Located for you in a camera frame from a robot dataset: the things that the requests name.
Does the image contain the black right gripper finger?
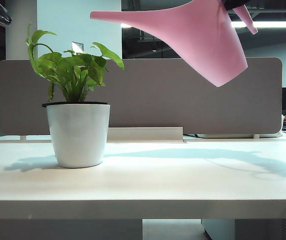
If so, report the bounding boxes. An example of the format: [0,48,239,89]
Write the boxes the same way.
[221,0,249,11]

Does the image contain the pink plastic watering can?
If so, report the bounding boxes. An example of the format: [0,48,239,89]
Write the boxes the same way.
[90,0,258,88]

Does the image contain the green leafy plant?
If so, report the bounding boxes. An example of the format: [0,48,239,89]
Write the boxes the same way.
[26,24,125,104]

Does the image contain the white plant pot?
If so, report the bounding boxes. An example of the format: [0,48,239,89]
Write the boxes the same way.
[42,101,111,169]

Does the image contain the grey desk partition panel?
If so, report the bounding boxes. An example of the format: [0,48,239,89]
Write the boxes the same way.
[0,57,283,136]

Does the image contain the white flat desk device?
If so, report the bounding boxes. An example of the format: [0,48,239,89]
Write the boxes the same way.
[202,133,283,139]

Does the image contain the small sign on pillar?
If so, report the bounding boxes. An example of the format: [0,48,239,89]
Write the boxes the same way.
[71,41,84,54]

